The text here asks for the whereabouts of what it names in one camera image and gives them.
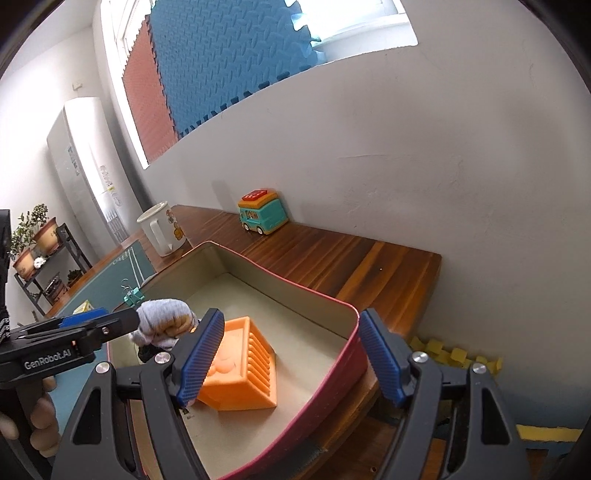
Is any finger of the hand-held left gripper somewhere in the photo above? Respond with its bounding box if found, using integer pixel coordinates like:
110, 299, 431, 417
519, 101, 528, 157
69, 306, 142, 346
58, 308, 110, 329

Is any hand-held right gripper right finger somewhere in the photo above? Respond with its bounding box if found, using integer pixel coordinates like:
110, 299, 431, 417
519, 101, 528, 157
358, 308, 546, 480

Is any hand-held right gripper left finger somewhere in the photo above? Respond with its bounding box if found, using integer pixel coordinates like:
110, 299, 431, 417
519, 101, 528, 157
51, 308, 227, 480

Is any orange plastic toy block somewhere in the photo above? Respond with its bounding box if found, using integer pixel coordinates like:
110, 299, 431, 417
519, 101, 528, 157
187, 316, 279, 412

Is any grey and yellow sock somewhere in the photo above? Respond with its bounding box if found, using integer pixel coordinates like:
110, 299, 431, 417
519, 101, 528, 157
130, 298, 200, 350

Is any red-rimmed felt storage box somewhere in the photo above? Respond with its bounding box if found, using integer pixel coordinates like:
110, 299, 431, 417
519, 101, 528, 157
106, 240, 371, 480

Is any person's left hand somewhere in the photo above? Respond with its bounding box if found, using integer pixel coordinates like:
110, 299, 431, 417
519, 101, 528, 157
0, 375, 62, 460

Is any green binder clip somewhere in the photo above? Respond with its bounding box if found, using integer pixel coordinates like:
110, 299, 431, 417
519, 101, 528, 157
120, 280, 142, 306

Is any green desk mat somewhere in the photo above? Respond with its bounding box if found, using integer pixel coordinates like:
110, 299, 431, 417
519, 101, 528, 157
45, 240, 161, 444

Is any black plant shelf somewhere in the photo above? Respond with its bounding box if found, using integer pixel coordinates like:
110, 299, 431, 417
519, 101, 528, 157
13, 223, 93, 317

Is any yellow foam floor mat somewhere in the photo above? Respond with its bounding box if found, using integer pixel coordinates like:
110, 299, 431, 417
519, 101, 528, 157
406, 335, 585, 448

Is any potted plant in brown pot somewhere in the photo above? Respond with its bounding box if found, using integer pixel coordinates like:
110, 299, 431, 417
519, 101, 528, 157
23, 203, 60, 256
9, 226, 37, 280

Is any white printed mug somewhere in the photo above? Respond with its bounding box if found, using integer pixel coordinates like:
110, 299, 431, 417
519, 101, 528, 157
136, 200, 188, 258

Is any black device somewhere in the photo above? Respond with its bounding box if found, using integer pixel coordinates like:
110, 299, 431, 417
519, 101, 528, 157
0, 209, 11, 319

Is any white standing air conditioner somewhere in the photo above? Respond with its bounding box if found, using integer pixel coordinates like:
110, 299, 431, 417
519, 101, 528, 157
46, 96, 136, 243

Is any teal toy bus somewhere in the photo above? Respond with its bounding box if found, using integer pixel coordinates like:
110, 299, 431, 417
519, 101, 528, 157
237, 187, 290, 236

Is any red foam mat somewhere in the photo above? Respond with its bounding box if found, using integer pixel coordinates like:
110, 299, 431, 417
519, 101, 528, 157
122, 17, 181, 163

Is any blue foam mat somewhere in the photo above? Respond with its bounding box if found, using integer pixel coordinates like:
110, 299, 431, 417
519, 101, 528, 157
146, 0, 329, 138

